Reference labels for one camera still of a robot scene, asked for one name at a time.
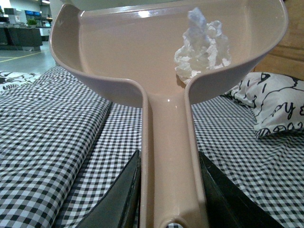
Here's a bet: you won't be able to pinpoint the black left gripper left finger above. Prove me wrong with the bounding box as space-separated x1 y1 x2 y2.
77 150 141 228

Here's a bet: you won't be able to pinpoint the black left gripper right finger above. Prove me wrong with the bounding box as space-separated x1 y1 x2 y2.
199 151 282 228

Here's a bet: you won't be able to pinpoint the white tissue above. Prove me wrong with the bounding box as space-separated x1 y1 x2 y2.
174 7 232 84

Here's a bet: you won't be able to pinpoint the beige plastic dustpan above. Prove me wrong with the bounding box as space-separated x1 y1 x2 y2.
50 0 288 228

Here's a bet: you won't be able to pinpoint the black white checkered bedsheet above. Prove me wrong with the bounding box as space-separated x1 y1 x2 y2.
0 67 304 228

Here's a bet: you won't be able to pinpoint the white pillow black doodles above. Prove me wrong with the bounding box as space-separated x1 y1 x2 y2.
225 72 304 138

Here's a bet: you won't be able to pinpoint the wooden headboard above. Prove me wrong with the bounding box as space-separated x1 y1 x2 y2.
253 0 304 80

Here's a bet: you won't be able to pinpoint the dark reception counter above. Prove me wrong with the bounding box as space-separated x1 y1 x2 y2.
0 28 43 51

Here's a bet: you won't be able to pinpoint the potted plant on counter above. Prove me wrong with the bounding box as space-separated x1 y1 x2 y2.
27 19 38 28

